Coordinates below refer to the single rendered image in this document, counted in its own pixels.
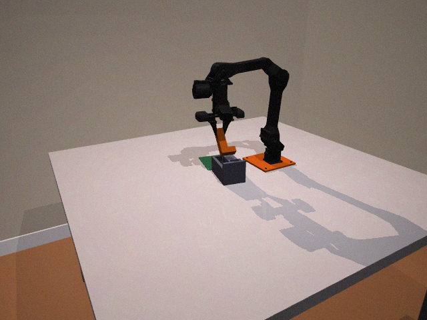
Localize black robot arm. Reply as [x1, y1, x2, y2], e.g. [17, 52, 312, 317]
[192, 57, 290, 165]

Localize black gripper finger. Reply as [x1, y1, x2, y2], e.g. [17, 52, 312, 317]
[223, 119, 234, 134]
[208, 121, 217, 137]

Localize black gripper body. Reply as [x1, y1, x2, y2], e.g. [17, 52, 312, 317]
[195, 97, 245, 122]

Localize orange l-shaped part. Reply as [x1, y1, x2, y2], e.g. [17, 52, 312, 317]
[216, 128, 236, 156]

